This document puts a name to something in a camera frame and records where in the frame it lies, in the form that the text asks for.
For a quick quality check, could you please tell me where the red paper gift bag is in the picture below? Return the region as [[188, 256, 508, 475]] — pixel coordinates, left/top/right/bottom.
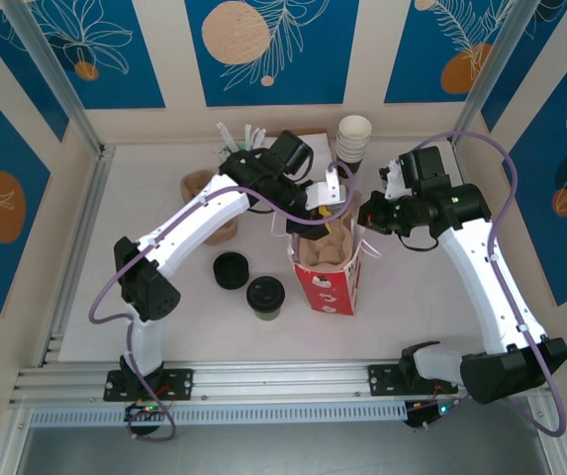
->
[[270, 190, 384, 317]]

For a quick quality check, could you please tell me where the black plastic cup lid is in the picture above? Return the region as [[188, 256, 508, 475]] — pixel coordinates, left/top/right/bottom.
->
[[245, 275, 287, 313]]

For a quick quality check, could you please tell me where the stack of black cup lids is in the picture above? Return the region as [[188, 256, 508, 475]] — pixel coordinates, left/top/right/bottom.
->
[[212, 251, 252, 291]]

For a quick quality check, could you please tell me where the grey metal shelf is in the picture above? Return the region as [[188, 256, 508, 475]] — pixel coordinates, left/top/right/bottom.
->
[[15, 425, 551, 475]]

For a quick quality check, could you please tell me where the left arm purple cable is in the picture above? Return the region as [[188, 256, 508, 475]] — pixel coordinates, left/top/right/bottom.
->
[[88, 160, 357, 442]]

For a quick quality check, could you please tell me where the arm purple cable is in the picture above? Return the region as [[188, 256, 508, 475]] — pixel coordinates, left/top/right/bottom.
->
[[409, 129, 567, 439], [88, 160, 357, 442]]

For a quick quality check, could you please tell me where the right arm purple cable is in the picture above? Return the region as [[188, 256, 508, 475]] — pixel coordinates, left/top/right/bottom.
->
[[409, 129, 567, 439]]

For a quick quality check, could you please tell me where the aluminium frame post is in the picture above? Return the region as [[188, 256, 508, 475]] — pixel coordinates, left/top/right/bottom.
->
[[450, 0, 536, 147], [3, 0, 104, 157]]

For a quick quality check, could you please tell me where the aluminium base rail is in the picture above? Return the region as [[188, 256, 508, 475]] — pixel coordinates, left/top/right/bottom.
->
[[10, 359, 554, 406]]

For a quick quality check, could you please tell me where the grey slotted cable duct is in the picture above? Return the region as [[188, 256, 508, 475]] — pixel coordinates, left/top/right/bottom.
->
[[30, 400, 409, 428]]

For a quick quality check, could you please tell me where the aluminium lower frame bar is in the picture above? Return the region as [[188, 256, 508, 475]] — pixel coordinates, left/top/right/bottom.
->
[[529, 398, 567, 475], [0, 403, 35, 475]]

